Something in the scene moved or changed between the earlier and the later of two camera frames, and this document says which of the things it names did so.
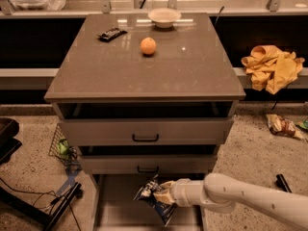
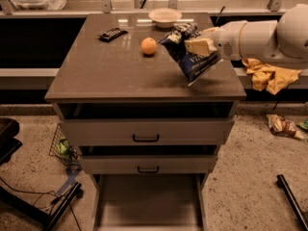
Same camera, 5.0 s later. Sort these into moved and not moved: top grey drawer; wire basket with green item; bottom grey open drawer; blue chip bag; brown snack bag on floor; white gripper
Moved: white gripper; blue chip bag
Not moved: wire basket with green item; top grey drawer; brown snack bag on floor; bottom grey open drawer
